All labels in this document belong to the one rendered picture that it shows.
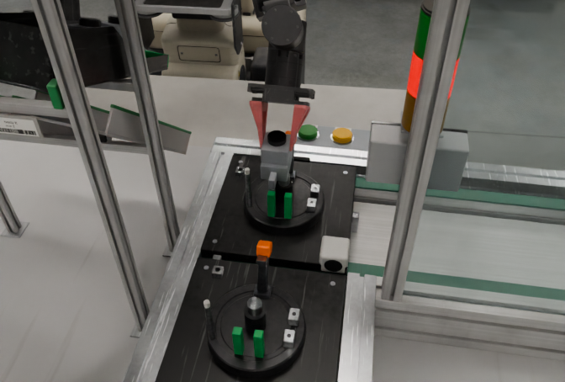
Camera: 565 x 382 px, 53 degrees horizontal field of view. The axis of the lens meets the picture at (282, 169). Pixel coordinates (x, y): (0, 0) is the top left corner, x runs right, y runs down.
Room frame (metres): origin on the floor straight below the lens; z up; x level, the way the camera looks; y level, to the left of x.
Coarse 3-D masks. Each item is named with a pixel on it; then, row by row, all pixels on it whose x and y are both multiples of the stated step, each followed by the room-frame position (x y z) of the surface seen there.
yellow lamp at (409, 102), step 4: (408, 92) 0.55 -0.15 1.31; (408, 96) 0.54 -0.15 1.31; (412, 96) 0.54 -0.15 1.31; (408, 100) 0.54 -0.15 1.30; (412, 100) 0.53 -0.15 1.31; (404, 104) 0.55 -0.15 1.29; (408, 104) 0.54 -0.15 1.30; (412, 104) 0.53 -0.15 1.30; (404, 108) 0.54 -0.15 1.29; (408, 108) 0.54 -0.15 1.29; (412, 108) 0.53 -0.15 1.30; (404, 112) 0.54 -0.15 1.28; (408, 112) 0.54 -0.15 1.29; (412, 112) 0.53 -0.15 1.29; (404, 116) 0.54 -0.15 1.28; (408, 116) 0.53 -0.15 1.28; (412, 116) 0.53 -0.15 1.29; (404, 120) 0.54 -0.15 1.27; (408, 120) 0.53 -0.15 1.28; (404, 124) 0.54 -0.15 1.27; (408, 124) 0.53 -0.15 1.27; (404, 128) 0.54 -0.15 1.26; (408, 128) 0.53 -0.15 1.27
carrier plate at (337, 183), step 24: (312, 168) 0.79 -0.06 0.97; (336, 168) 0.79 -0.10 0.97; (240, 192) 0.73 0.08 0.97; (336, 192) 0.72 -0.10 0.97; (216, 216) 0.67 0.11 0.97; (240, 216) 0.67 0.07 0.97; (336, 216) 0.66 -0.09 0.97; (216, 240) 0.61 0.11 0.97; (240, 240) 0.61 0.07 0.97; (264, 240) 0.61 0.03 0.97; (288, 240) 0.61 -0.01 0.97; (312, 240) 0.61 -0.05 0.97; (288, 264) 0.57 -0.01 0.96; (312, 264) 0.56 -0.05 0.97
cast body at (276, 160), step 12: (276, 132) 0.71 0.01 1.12; (264, 144) 0.69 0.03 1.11; (276, 144) 0.69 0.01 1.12; (288, 144) 0.69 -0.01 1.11; (264, 156) 0.68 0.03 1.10; (276, 156) 0.67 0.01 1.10; (288, 156) 0.68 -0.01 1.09; (264, 168) 0.67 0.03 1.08; (276, 168) 0.67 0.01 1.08; (288, 168) 0.68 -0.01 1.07; (276, 180) 0.66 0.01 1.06
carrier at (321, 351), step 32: (192, 288) 0.52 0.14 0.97; (224, 288) 0.52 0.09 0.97; (288, 288) 0.52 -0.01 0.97; (320, 288) 0.52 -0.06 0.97; (192, 320) 0.46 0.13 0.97; (224, 320) 0.45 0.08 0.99; (256, 320) 0.43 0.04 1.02; (288, 320) 0.44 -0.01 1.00; (320, 320) 0.46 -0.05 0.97; (192, 352) 0.41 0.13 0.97; (224, 352) 0.40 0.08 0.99; (256, 352) 0.39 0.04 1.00; (288, 352) 0.40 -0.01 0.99; (320, 352) 0.41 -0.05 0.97
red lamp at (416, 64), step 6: (414, 54) 0.55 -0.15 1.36; (414, 60) 0.54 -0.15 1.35; (420, 60) 0.53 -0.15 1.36; (414, 66) 0.54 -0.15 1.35; (420, 66) 0.53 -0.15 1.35; (414, 72) 0.54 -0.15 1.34; (414, 78) 0.54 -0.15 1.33; (408, 84) 0.55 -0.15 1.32; (414, 84) 0.53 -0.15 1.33; (408, 90) 0.54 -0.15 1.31; (414, 90) 0.53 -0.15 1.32; (414, 96) 0.53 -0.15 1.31
